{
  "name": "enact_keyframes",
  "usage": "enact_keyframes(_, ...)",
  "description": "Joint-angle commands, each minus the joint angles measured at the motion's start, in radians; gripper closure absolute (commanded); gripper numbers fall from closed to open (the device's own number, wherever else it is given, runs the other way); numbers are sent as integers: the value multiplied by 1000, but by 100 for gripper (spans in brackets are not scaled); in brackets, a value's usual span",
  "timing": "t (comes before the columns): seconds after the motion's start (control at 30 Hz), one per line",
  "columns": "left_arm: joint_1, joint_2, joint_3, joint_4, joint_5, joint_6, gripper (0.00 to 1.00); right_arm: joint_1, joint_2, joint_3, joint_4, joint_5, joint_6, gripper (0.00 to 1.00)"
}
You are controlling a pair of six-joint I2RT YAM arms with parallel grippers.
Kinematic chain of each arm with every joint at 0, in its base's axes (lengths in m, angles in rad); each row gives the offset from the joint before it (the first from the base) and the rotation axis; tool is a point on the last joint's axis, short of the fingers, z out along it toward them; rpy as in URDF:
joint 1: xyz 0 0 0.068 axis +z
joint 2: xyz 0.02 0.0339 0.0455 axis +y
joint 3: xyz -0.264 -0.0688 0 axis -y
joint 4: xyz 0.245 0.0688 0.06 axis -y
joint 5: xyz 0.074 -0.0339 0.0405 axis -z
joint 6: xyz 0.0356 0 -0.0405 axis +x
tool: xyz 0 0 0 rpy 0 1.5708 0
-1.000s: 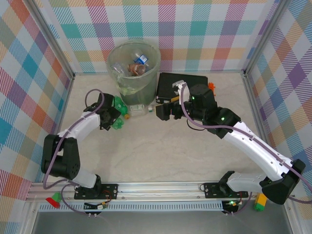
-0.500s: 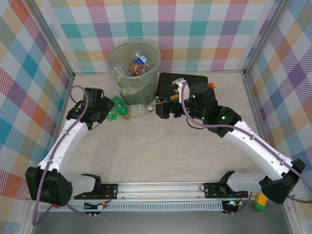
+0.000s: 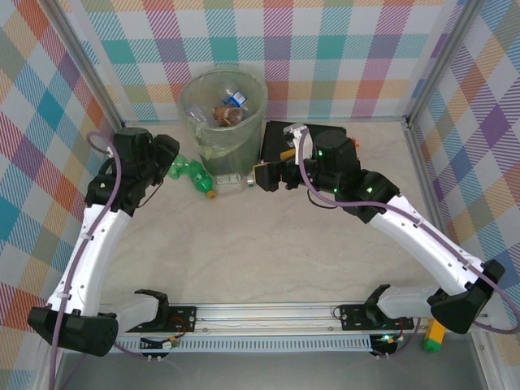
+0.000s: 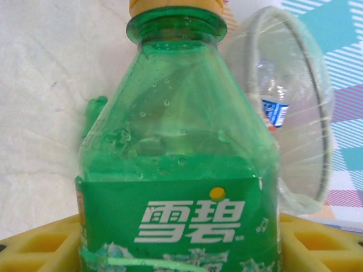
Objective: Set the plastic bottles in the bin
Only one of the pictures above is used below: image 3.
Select green bottle orange cap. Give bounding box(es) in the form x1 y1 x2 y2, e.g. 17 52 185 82
188 159 219 200

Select aluminium frame post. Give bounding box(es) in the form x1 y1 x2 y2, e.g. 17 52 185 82
404 0 488 129
48 0 125 135

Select bottle with brown label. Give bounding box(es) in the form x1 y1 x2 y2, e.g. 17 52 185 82
213 105 245 128

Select grey translucent waste bin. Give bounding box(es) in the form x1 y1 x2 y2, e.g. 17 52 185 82
180 67 268 176

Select yellow green toy block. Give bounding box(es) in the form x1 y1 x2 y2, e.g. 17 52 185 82
422 318 447 353

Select crushed green plastic bottle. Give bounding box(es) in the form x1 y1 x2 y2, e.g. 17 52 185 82
167 157 193 180

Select slotted grey cable duct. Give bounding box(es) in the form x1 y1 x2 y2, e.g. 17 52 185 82
121 335 374 353

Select aluminium base extrusion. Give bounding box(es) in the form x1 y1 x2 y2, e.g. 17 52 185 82
97 302 431 336

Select clear bottle blue label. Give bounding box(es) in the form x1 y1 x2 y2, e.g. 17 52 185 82
220 80 249 109

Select clear plastic bin liner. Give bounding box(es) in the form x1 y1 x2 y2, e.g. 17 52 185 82
180 67 268 162

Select black hard case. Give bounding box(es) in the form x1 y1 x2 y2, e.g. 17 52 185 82
259 120 347 167

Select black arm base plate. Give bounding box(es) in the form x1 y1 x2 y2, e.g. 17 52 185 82
166 306 199 333
338 303 415 331

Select clear bottle white label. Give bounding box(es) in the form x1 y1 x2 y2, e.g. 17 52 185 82
213 172 258 198

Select aluminium frame rail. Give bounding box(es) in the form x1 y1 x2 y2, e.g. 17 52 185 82
404 121 464 285

